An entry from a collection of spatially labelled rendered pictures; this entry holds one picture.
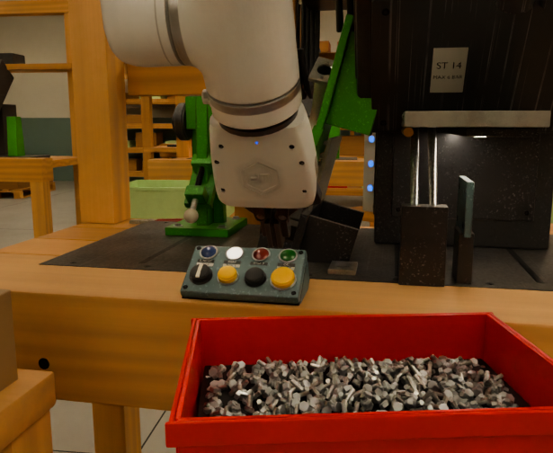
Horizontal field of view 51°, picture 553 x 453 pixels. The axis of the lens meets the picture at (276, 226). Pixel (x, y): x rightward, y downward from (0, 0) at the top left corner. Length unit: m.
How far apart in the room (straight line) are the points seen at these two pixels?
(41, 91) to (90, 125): 11.07
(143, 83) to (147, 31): 0.99
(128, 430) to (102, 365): 0.83
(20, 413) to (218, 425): 0.29
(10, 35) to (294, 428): 12.59
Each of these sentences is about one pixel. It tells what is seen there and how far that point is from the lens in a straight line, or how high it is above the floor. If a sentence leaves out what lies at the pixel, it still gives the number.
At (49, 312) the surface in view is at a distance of 0.81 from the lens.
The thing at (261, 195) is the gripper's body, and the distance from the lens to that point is 0.57.
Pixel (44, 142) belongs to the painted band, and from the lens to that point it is 12.48.
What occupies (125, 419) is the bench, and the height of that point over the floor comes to 0.38.
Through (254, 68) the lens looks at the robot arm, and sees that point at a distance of 0.47.
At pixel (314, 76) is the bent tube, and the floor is 1.19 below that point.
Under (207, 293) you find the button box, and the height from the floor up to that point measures 0.91.
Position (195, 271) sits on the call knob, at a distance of 0.72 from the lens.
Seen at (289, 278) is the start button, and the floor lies 0.93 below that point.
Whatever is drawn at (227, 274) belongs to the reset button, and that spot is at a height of 0.93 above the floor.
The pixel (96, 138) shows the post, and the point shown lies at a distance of 1.42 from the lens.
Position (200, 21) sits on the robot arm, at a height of 1.19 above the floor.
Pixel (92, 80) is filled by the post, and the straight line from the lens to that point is 1.43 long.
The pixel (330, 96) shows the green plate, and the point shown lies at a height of 1.16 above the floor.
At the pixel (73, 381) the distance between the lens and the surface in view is 0.83.
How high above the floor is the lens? 1.11
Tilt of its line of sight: 10 degrees down
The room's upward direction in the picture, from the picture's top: straight up
